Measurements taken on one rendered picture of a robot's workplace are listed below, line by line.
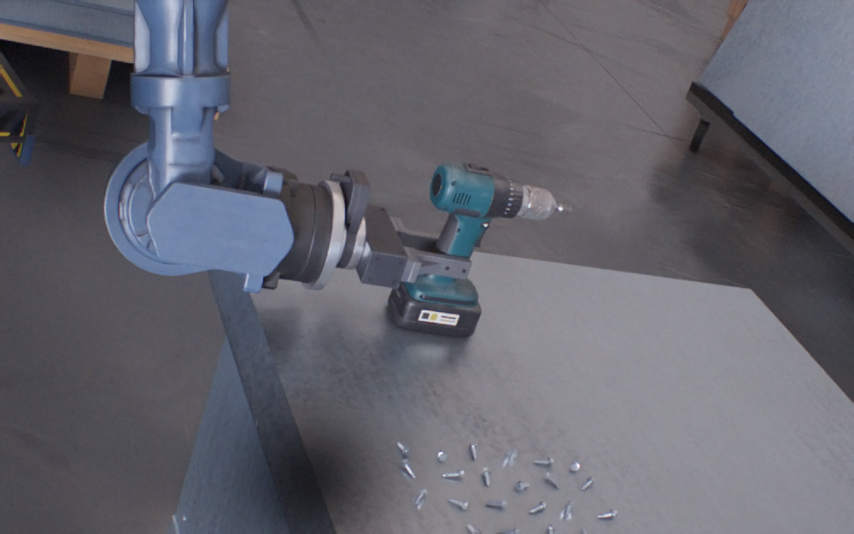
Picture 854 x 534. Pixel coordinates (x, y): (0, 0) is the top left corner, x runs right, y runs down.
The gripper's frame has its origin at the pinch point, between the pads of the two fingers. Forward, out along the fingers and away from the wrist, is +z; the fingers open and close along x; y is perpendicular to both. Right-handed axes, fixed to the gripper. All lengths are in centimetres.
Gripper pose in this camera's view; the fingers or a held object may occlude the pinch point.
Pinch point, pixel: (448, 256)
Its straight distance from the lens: 166.5
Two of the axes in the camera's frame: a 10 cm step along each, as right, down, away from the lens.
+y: -3.2, 8.4, 4.3
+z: 9.1, 1.5, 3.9
